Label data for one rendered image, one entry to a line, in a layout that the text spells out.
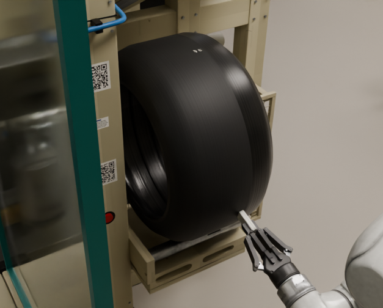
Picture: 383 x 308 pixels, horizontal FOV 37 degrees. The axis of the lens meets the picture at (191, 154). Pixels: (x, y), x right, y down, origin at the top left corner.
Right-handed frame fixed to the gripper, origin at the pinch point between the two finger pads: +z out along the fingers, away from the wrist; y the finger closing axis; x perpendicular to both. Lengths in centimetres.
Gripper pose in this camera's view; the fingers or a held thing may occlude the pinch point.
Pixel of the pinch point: (246, 222)
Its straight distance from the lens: 161.2
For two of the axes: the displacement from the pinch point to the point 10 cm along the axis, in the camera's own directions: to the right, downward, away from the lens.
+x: -1.5, 6.5, 7.4
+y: -8.5, 2.9, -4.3
